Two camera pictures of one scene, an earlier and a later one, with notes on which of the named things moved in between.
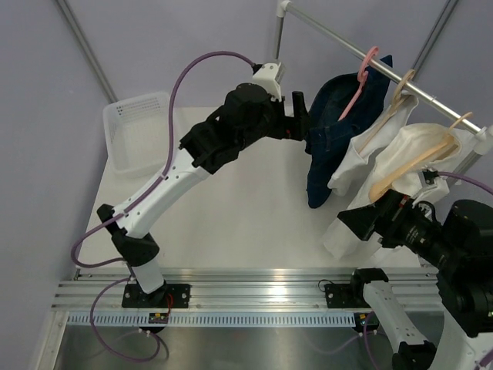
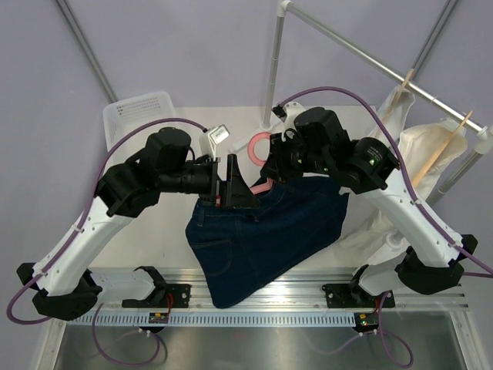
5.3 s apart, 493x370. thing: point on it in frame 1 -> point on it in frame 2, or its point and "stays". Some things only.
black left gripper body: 290,127 -> 218,196
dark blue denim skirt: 327,138 -> 244,250
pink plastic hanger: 362,75 -> 253,156
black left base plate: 135,297 stays
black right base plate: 345,296 stays
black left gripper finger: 300,109 -> 239,194
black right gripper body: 410,226 -> 290,157
